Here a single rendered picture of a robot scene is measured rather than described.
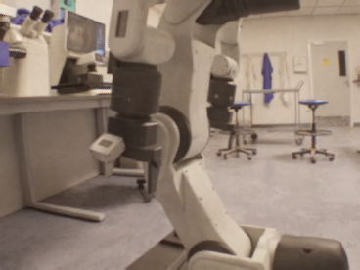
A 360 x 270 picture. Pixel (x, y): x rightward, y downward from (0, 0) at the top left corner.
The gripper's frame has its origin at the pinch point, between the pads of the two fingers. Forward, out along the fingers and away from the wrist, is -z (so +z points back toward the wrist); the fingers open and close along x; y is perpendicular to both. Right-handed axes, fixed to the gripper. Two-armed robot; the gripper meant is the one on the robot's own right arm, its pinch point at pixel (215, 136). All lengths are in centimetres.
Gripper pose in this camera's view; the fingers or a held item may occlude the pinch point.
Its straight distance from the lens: 88.5
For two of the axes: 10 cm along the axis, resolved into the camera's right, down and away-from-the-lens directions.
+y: -4.8, 1.3, -8.7
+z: 1.2, -9.7, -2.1
